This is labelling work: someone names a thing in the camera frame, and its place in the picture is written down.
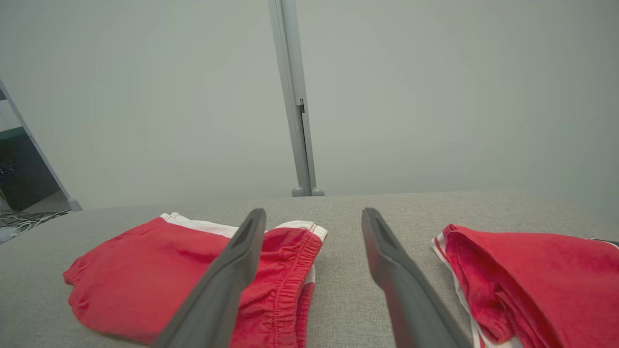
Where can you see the black cabinet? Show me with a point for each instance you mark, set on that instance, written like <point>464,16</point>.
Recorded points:
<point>24,179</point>

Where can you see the red white-striped shorts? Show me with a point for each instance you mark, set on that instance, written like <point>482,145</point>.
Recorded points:
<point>145,270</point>

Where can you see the grey partition post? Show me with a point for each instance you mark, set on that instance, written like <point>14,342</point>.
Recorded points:
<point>289,72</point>

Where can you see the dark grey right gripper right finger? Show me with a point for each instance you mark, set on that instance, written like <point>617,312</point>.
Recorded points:
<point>406,299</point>

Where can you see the red white sports shirt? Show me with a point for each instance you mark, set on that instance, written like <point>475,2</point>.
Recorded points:
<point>532,275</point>

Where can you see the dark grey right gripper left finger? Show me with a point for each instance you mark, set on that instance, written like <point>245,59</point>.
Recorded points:
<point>222,285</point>

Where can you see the grey slanted partition frame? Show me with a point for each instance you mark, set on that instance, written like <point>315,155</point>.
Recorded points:
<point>43,159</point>

